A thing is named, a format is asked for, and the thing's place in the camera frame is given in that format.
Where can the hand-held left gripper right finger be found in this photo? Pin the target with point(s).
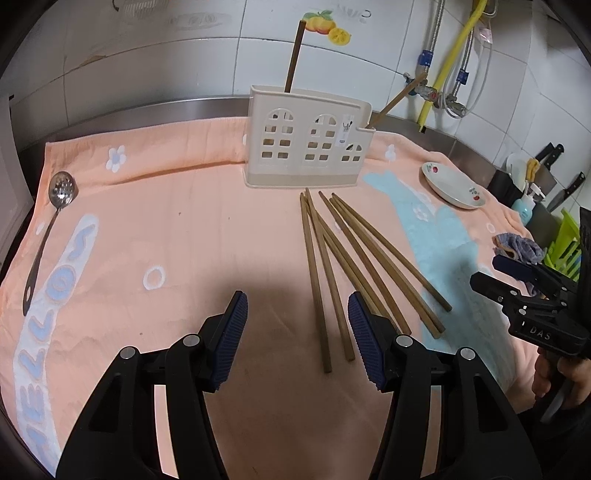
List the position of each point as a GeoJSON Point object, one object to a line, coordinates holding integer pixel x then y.
{"type": "Point", "coordinates": [364, 341]}

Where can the peach printed towel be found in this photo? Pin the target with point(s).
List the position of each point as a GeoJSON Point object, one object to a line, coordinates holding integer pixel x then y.
{"type": "Point", "coordinates": [207, 221]}

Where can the cream plastic utensil holder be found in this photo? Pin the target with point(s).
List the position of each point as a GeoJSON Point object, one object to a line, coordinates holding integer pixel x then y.
{"type": "Point", "coordinates": [295, 175]}

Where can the metal pipe valve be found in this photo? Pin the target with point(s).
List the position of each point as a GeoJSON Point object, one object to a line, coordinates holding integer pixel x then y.
{"type": "Point", "coordinates": [455, 107]}

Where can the blue pump bottle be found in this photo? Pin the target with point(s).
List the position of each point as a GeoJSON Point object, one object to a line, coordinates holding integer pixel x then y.
{"type": "Point", "coordinates": [526, 207]}

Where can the person's right hand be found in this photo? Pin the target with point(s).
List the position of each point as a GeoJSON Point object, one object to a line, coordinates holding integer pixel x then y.
{"type": "Point", "coordinates": [577, 385]}

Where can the black utensil container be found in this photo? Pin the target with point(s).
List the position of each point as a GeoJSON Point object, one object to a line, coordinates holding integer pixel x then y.
{"type": "Point", "coordinates": [501, 187]}

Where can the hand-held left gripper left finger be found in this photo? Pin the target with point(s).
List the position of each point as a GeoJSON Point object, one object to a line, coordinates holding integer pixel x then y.
{"type": "Point", "coordinates": [233, 332]}

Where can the grey knitted work glove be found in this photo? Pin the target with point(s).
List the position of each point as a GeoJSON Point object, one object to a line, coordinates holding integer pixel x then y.
{"type": "Point", "coordinates": [521, 247]}

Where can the white flower print plate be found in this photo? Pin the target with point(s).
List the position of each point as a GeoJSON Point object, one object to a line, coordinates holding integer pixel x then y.
{"type": "Point", "coordinates": [450, 187]}

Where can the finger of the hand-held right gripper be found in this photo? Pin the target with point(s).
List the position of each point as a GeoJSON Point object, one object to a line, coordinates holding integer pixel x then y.
{"type": "Point", "coordinates": [512, 268]}
{"type": "Point", "coordinates": [489, 285]}

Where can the metal slotted spoon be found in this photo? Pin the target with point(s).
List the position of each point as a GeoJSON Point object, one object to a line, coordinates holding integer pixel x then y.
{"type": "Point", "coordinates": [63, 189]}

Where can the white microwave oven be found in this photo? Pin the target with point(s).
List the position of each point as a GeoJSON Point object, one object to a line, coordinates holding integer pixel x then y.
{"type": "Point", "coordinates": [11, 184]}

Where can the brown wooden chopstick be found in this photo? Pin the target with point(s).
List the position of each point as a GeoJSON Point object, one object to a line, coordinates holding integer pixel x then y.
{"type": "Point", "coordinates": [418, 277]}
{"type": "Point", "coordinates": [294, 60]}
{"type": "Point", "coordinates": [396, 278]}
{"type": "Point", "coordinates": [387, 277]}
{"type": "Point", "coordinates": [397, 99]}
{"type": "Point", "coordinates": [347, 262]}
{"type": "Point", "coordinates": [316, 281]}
{"type": "Point", "coordinates": [329, 277]}

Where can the orange and lemon wall sticker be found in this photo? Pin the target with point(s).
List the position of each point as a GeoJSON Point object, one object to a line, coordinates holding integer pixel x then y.
{"type": "Point", "coordinates": [325, 27]}

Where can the green plastic rack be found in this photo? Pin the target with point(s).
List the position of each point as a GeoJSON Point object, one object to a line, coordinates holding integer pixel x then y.
{"type": "Point", "coordinates": [561, 249]}

